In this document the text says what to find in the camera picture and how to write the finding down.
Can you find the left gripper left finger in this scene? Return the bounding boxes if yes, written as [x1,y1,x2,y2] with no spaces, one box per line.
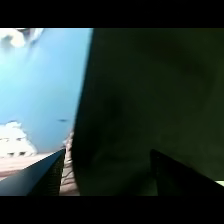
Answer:
[0,148,67,197]

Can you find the black garment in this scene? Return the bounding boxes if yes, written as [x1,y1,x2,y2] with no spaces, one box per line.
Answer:
[70,28,224,197]

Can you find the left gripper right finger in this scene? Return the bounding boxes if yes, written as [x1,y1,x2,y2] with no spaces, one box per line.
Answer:
[149,148,224,197]

